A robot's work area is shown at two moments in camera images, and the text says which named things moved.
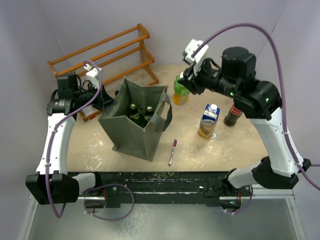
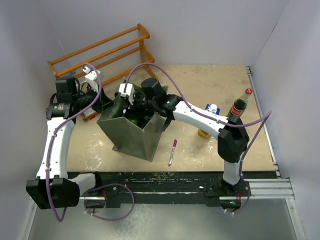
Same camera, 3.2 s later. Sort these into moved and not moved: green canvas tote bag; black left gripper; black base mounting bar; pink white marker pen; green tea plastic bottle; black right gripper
Moved: green tea plastic bottle; black right gripper
Not moved: black left gripper; black base mounting bar; pink white marker pen; green canvas tote bag
